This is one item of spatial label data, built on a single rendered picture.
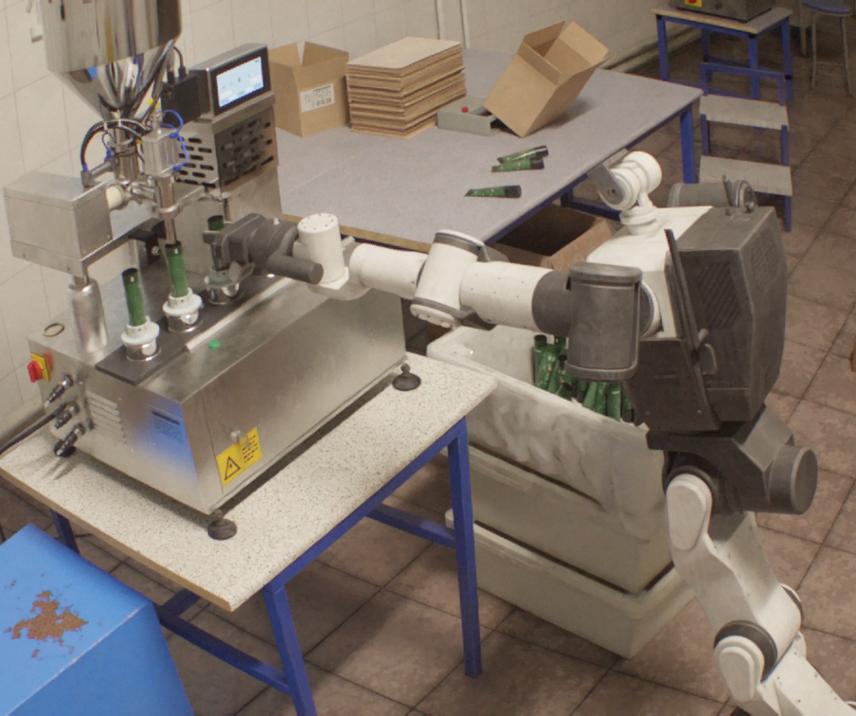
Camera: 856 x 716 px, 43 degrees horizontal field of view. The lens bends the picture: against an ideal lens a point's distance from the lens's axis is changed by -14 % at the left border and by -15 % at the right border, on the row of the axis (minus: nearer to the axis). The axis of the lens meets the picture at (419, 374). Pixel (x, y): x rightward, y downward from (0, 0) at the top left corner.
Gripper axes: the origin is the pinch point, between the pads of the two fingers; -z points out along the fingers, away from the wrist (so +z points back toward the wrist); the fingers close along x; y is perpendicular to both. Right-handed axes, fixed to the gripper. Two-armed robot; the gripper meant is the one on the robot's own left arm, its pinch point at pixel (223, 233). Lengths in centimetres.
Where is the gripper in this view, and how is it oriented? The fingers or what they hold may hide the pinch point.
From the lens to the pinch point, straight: 215.9
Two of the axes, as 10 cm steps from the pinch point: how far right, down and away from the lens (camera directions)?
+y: 0.8, 8.5, 5.2
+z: 8.1, 2.4, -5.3
